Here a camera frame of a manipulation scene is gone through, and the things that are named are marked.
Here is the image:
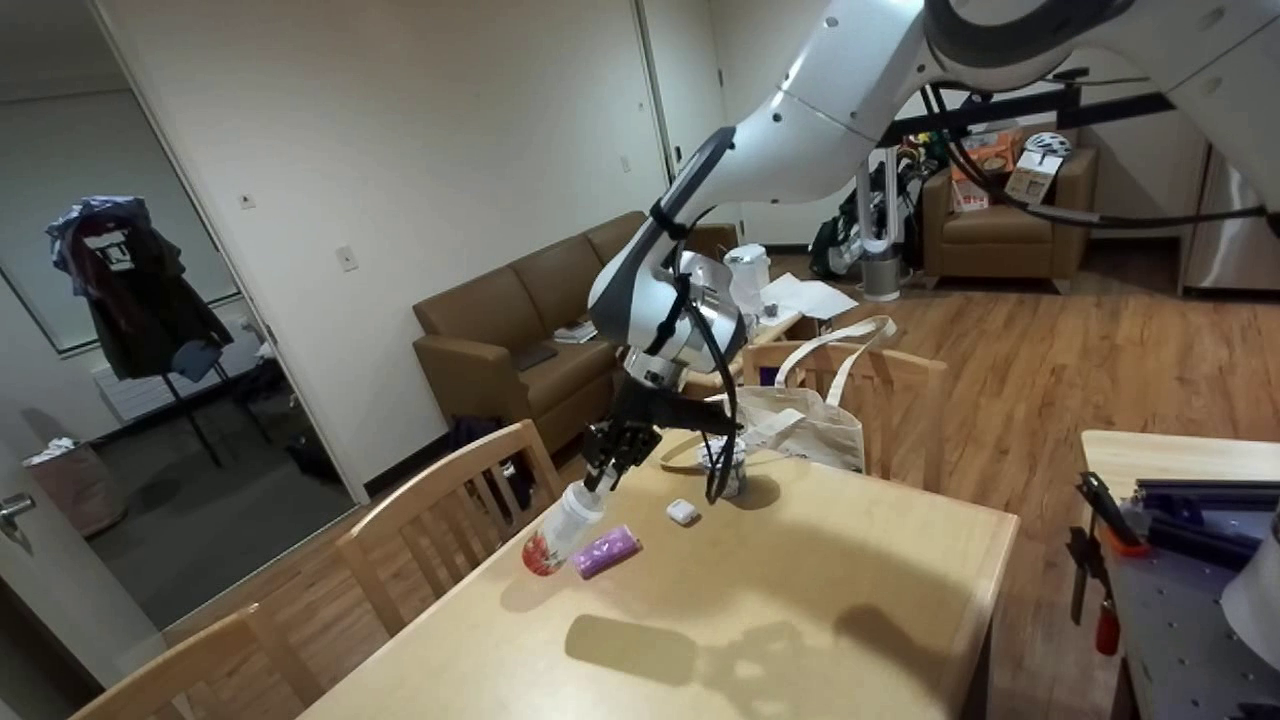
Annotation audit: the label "white plastic container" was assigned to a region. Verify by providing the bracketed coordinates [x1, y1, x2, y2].
[723, 240, 775, 318]

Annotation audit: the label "black camera boom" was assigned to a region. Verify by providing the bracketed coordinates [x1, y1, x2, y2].
[877, 72, 1177, 148]

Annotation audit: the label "white papers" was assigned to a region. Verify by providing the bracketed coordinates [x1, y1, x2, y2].
[764, 267, 859, 327]

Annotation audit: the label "coat rack with dark clothes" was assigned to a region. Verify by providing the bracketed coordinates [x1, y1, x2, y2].
[39, 189, 238, 471]

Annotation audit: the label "cup with printed lid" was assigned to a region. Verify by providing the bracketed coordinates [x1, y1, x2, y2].
[702, 442, 751, 504]

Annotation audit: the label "trash bin with white liner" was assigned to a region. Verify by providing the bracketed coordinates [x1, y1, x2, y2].
[15, 431, 130, 540]

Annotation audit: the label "white tower fan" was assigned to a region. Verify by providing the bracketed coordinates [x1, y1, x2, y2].
[850, 139, 927, 300]

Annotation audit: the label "wooden side table with breadboard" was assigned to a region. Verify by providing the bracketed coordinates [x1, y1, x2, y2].
[1073, 424, 1280, 720]

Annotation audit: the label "white printed box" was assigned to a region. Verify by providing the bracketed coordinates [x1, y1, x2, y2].
[1004, 127, 1075, 206]

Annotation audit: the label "metal door handle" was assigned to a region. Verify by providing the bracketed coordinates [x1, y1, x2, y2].
[0, 489, 38, 551]

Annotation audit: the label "white door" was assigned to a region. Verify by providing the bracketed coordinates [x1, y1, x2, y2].
[0, 442, 171, 695]

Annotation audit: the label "beige canvas tote bag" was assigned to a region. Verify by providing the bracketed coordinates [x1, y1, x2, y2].
[656, 312, 899, 475]

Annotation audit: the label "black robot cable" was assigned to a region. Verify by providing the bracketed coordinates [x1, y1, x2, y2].
[652, 265, 747, 506]

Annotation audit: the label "low wooden table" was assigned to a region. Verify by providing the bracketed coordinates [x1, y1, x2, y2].
[673, 294, 873, 404]

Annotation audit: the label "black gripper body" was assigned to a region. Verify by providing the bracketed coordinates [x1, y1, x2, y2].
[596, 374, 741, 464]

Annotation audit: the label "orange printed bag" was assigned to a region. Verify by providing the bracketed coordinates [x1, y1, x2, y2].
[951, 131, 1016, 217]

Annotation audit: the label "clear plastic bottle white cap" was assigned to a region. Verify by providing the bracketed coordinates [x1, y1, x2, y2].
[519, 475, 614, 578]

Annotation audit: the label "purple marker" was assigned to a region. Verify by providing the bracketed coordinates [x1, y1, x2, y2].
[572, 521, 644, 582]

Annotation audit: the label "brown sofa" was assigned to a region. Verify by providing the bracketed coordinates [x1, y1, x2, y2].
[408, 203, 743, 455]

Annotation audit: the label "brown armchair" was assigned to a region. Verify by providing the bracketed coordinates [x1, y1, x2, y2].
[915, 131, 1104, 288]

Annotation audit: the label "wooden slat-back chair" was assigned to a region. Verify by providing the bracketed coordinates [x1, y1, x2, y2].
[333, 416, 568, 637]
[737, 334, 951, 492]
[65, 596, 318, 720]

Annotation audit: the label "black clamp with orange handle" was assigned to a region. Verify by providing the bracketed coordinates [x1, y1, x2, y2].
[1059, 524, 1125, 658]
[1073, 469, 1153, 559]

